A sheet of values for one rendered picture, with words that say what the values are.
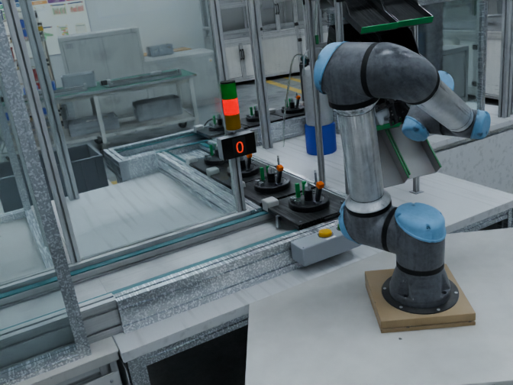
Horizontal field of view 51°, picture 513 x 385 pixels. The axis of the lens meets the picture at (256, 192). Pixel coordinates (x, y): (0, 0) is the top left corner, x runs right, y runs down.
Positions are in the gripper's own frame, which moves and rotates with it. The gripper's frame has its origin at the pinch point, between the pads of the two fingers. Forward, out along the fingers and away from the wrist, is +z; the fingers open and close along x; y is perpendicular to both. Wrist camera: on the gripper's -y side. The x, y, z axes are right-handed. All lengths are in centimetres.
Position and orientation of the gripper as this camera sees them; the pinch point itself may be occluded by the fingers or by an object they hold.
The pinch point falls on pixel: (381, 110)
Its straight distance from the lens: 187.1
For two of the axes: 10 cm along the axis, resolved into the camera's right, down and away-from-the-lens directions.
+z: -2.4, 1.3, 9.6
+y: 2.5, 9.7, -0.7
